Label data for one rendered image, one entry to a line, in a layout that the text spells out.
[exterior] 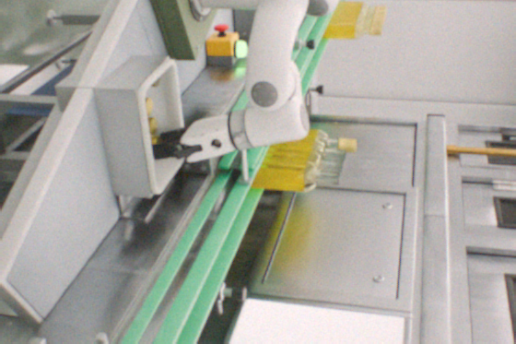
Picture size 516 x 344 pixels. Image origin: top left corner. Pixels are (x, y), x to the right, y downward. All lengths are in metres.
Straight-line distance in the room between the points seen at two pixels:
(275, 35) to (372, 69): 6.58
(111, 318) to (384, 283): 0.59
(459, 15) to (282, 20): 6.39
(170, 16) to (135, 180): 0.38
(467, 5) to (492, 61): 0.70
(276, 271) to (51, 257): 0.52
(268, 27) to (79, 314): 0.55
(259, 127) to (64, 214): 0.37
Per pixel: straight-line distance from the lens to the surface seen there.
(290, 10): 1.08
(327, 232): 1.51
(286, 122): 1.14
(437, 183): 1.72
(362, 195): 1.65
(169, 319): 1.06
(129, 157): 1.19
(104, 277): 1.14
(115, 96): 1.15
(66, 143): 1.09
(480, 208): 1.72
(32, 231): 1.03
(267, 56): 1.06
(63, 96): 1.20
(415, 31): 7.46
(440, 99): 7.74
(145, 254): 1.17
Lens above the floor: 1.30
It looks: 14 degrees down
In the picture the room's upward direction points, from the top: 94 degrees clockwise
